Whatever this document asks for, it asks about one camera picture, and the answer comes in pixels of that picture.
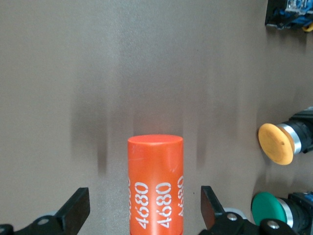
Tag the yellow mushroom push button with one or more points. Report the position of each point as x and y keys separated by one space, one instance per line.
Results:
x=286 y=14
x=276 y=144

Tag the orange cylinder with white print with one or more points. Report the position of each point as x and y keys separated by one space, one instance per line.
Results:
x=155 y=183

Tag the green mushroom push button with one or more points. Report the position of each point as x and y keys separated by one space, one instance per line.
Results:
x=269 y=208

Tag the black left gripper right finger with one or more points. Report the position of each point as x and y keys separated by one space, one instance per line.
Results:
x=212 y=215

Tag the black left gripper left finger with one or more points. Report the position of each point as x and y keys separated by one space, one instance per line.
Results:
x=73 y=210

